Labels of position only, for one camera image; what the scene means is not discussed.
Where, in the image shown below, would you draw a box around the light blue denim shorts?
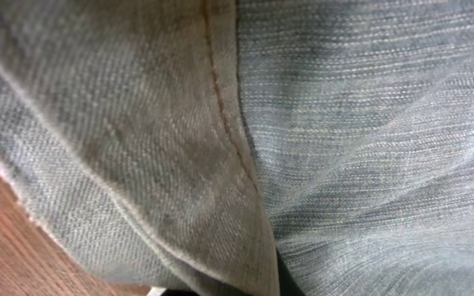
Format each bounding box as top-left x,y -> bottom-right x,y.
0,0 -> 474,295

